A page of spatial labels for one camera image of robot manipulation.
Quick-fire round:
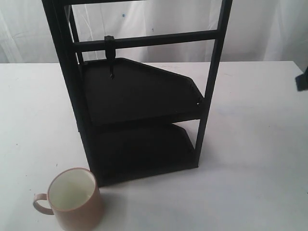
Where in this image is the pink ceramic mug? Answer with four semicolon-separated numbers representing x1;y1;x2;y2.
33;167;103;231

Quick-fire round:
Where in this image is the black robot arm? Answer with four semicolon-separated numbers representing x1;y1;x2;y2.
295;67;308;92

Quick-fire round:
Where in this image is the black metal shelf rack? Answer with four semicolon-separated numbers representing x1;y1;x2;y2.
42;0;232;186

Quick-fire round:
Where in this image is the white backdrop curtain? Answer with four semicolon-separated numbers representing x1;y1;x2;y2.
0;0;308;69

